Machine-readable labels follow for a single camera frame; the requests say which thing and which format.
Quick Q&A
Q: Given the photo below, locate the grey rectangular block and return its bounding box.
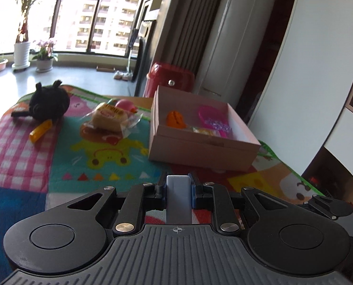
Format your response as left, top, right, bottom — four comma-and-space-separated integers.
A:
166, 175, 192, 225

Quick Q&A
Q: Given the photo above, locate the packaged yellow bread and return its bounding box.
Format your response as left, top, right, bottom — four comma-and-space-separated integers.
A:
83, 100, 143, 138

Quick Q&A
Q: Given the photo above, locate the pink round toy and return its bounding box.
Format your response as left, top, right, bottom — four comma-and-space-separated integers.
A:
115, 99, 138, 113

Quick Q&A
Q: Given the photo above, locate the yellow toy building brick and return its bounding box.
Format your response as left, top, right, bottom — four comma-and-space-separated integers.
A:
29, 119, 53, 143

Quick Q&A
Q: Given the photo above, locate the black plush toy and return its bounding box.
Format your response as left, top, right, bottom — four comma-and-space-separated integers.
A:
11, 80, 70, 122

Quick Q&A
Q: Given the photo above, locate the cardboard box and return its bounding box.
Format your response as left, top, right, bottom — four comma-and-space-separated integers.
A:
149, 86, 261, 171

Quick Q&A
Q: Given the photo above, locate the orange pumpkin toy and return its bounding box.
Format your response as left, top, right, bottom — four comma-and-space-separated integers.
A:
166, 111, 187, 129

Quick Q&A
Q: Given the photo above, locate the pink plastic toy mirror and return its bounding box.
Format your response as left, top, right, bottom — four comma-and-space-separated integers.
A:
198, 105, 231, 138

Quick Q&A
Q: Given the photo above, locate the white slippers pair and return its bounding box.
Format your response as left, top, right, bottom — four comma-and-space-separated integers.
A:
113, 71, 133, 81

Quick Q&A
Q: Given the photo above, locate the colourful cartoon play mat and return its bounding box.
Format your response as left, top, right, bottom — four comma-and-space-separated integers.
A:
0, 85, 321, 282

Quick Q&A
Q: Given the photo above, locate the pink flower pot plant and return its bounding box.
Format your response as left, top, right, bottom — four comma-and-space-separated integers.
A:
32, 38, 58, 73

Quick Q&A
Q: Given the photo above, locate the grey curtain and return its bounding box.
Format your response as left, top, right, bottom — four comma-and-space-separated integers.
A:
155, 0, 221, 73

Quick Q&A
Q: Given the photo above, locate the white air conditioner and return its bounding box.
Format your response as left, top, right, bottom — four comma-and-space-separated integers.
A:
193, 0, 275, 107

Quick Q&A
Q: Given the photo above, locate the tall white plant pot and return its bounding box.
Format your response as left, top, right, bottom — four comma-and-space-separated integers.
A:
12, 41, 30, 71

